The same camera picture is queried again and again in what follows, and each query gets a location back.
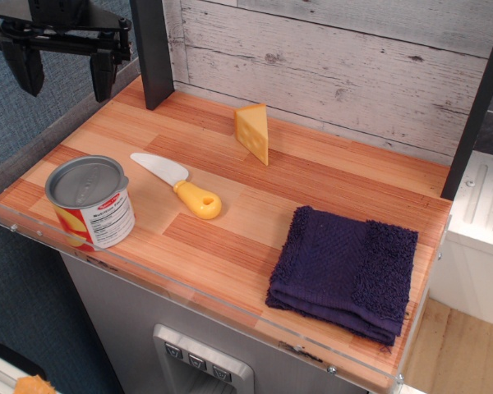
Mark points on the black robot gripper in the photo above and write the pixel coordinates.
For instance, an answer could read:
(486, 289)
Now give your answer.
(74, 27)

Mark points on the yellow toy cheese wedge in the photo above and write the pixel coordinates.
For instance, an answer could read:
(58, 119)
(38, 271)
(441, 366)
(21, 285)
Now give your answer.
(251, 130)

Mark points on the folded purple towel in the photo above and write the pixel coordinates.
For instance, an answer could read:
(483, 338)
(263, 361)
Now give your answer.
(354, 274)

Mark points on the toy food can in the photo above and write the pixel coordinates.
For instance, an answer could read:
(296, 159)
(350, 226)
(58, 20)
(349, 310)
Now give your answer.
(90, 197)

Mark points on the clear acrylic edge guard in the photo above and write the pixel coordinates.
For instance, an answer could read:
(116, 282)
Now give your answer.
(217, 268)

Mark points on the silver toy fridge dispenser panel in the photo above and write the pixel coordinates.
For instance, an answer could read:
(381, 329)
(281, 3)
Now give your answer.
(190, 366)

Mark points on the orange object bottom left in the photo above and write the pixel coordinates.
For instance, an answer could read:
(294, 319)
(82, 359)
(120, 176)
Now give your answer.
(33, 385)

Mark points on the white toy sink unit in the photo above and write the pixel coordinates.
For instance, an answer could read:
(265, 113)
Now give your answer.
(462, 277)

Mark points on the dark left vertical post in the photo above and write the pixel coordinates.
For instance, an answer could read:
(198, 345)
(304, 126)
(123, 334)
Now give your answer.
(153, 51)

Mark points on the dark vertical post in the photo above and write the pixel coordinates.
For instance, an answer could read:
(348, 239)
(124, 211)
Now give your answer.
(153, 51)
(470, 133)

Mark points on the toy knife yellow handle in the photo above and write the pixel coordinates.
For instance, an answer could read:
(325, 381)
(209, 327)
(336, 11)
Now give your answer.
(202, 203)

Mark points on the dark right vertical post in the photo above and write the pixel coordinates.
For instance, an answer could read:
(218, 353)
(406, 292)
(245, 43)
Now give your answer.
(470, 133)

